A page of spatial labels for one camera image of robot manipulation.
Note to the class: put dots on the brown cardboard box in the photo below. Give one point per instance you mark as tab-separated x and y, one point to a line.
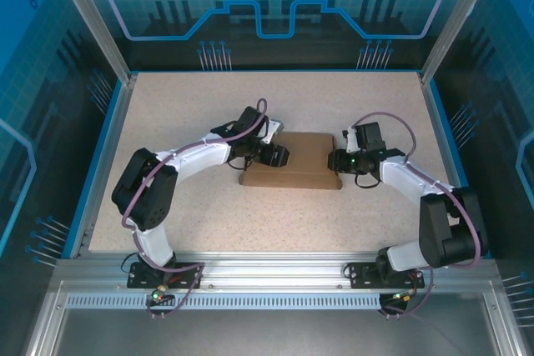
304	160

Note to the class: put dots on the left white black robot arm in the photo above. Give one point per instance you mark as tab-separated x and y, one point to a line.
196	160

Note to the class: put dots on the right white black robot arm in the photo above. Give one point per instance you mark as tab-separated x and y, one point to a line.
400	176

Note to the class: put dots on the right aluminium blue side rail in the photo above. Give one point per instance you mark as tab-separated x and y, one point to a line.
442	122

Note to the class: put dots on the aluminium blue side rail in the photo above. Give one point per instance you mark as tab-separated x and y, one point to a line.
442	122
119	122

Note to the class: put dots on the aluminium front rail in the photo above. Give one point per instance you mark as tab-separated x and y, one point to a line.
271	268

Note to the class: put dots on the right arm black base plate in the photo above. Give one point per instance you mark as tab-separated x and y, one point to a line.
359	276

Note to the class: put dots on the left aluminium blue side rail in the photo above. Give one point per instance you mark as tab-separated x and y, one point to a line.
119	122

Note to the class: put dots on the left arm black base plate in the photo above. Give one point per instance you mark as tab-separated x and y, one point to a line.
192	277

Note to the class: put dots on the aluminium bench frame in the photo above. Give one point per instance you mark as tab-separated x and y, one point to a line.
271	331

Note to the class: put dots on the right aluminium corner post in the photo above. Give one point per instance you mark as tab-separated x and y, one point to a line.
454	18

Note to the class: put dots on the aluminium corner post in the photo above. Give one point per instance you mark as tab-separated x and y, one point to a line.
454	18
100	31

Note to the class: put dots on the left aluminium corner post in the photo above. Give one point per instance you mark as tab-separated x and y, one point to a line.
100	31

